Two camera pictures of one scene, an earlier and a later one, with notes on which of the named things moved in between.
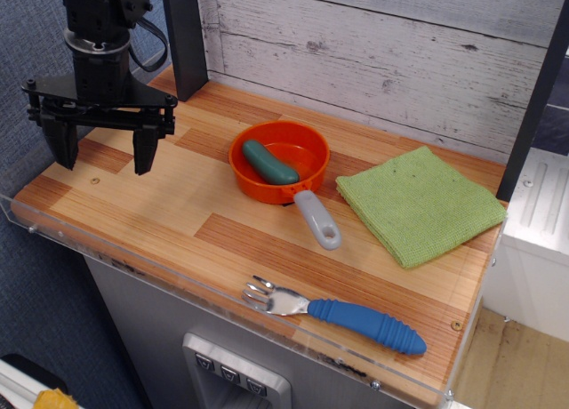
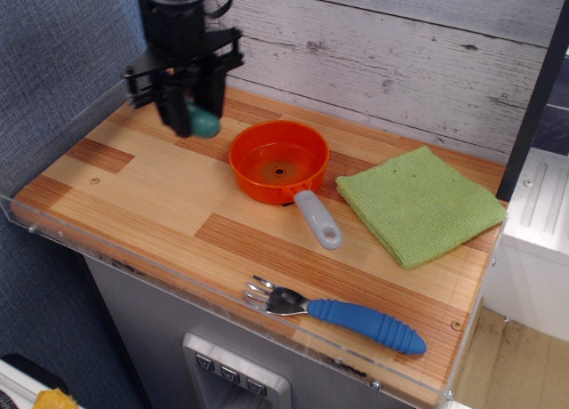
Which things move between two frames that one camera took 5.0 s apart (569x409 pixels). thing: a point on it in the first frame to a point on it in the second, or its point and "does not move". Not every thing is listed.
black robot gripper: [103, 90] to [182, 51]
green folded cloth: [418, 204] does not move
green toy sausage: [271, 169] to [202, 124]
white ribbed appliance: [528, 281] does not move
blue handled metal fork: [349, 316] does not move
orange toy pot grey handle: [305, 148] does not move
